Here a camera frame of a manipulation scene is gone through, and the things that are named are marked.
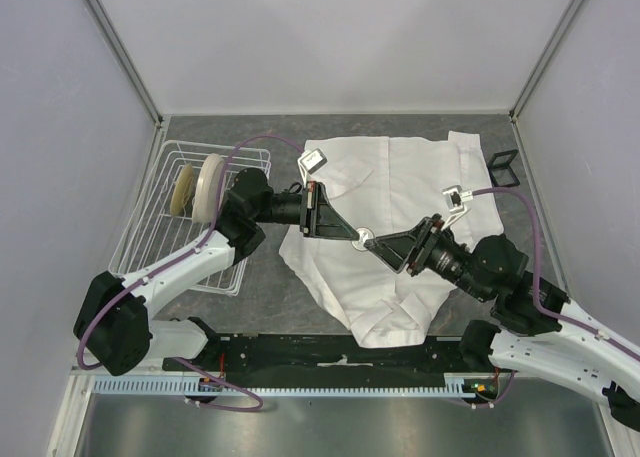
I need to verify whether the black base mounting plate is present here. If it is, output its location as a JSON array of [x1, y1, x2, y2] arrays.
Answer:
[[189, 333, 495, 376]]

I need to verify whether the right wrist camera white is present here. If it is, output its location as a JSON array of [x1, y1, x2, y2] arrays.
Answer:
[[442, 185, 474, 230]]

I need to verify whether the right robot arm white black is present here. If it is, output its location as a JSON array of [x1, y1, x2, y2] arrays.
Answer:
[[363, 215, 639, 430]]

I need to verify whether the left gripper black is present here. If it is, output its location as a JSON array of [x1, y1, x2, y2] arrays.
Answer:
[[254, 181, 359, 241]]

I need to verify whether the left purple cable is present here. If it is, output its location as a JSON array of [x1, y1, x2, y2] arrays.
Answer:
[[74, 134, 304, 412]]

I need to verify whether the cream plate large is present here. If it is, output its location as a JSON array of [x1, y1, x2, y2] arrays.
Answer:
[[192, 154, 226, 224]]

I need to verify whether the white shirt garment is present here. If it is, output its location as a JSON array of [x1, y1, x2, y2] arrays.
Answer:
[[279, 131, 491, 348]]

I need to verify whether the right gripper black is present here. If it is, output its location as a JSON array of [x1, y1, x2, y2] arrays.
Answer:
[[362, 213, 489, 301]]

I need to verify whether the purple cable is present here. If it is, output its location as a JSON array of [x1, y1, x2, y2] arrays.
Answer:
[[74, 134, 304, 412], [469, 186, 640, 411]]

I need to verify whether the beige plate small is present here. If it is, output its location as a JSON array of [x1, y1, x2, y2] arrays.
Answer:
[[169, 164, 194, 217]]

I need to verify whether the white wire dish rack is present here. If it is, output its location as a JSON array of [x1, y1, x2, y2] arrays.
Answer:
[[108, 140, 271, 296]]

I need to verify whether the black square open case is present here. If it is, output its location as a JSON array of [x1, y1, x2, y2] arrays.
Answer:
[[487, 149, 521, 188]]

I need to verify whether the light blue cable duct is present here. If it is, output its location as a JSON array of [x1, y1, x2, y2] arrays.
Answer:
[[92, 374, 474, 398]]

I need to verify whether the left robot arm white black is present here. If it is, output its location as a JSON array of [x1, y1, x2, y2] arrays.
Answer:
[[73, 168, 359, 376]]

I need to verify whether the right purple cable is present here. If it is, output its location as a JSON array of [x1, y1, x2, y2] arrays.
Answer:
[[469, 186, 640, 411]]

